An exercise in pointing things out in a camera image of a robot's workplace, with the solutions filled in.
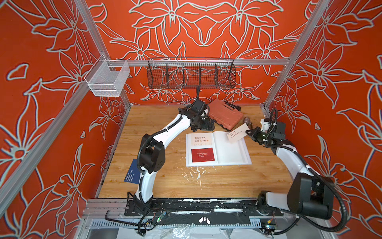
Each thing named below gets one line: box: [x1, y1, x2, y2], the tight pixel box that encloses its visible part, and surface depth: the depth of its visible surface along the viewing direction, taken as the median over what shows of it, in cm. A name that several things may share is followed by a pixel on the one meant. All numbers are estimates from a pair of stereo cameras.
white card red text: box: [190, 132, 214, 146], surface depth 100 cm
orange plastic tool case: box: [208, 98, 244, 131], surface depth 109 cm
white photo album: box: [185, 130, 253, 167], surface depth 95 cm
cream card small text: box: [226, 122, 250, 143], surface depth 92 cm
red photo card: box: [191, 147, 215, 163], surface depth 93 cm
